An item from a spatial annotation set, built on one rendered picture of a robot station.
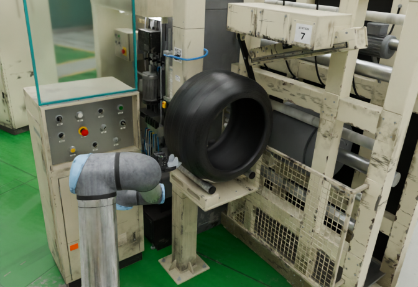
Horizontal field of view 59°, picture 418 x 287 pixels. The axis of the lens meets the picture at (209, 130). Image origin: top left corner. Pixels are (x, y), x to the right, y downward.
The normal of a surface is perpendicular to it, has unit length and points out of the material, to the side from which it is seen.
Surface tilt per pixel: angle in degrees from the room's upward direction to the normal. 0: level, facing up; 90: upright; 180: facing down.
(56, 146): 90
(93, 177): 65
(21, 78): 90
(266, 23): 90
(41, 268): 0
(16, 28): 90
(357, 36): 72
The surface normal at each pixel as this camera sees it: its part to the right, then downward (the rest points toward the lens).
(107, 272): 0.61, -0.04
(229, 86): 0.29, -0.39
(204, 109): -0.03, -0.10
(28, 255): 0.04, -0.92
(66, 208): 0.59, 0.34
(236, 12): -0.80, 0.20
